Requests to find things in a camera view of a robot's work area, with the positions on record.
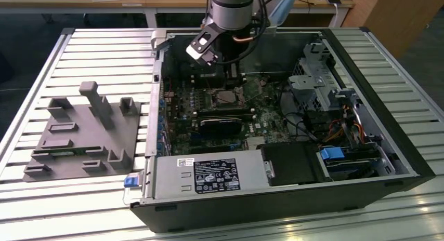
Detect metal socket cover frame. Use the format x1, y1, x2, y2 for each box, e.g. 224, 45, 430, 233
234, 85, 248, 108

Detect small silver CPU plate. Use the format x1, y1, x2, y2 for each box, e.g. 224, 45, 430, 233
216, 90, 238, 102

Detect CPU socket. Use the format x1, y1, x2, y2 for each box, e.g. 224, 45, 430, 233
208, 87, 248, 111

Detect black RAM stick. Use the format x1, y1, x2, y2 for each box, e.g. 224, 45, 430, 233
196, 109, 253, 118

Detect grey metal drive cage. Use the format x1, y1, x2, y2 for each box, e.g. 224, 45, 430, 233
287, 43, 364, 113

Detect black graphics card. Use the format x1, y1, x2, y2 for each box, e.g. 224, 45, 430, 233
198, 116, 245, 136

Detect green motherboard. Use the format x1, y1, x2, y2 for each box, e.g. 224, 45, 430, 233
161, 69, 297, 157

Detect small silver heatsink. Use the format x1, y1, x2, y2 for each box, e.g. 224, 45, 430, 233
247, 137, 268, 150

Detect black plastic air shroud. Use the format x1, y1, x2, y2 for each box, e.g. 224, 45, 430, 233
260, 143, 329, 188

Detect blue disk carrier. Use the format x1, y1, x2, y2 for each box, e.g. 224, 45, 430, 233
320, 146, 345, 162

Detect wooden desk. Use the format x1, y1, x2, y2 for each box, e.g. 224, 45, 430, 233
0, 0, 356, 28

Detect wooden cabinet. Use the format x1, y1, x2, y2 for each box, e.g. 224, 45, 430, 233
341, 0, 444, 58

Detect silver power supply unit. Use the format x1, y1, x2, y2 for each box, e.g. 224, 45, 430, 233
148, 150, 276, 200

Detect grey plastic parts rack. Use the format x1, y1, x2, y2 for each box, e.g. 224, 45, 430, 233
22, 81, 144, 183

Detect blue case latch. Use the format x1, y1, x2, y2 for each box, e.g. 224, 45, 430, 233
123, 174, 141, 188

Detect black open PC case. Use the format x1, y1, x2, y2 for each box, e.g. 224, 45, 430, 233
129, 26, 436, 233

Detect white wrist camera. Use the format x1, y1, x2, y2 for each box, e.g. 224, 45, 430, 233
185, 24, 222, 67

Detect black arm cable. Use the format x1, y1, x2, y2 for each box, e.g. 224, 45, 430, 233
220, 0, 272, 65

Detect black internal cable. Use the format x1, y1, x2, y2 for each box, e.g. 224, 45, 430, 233
283, 112, 313, 143

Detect white hanging cable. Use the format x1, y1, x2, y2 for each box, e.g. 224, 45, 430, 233
332, 3, 344, 28

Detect orange and yellow wires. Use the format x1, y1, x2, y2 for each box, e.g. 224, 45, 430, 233
324, 105, 366, 146

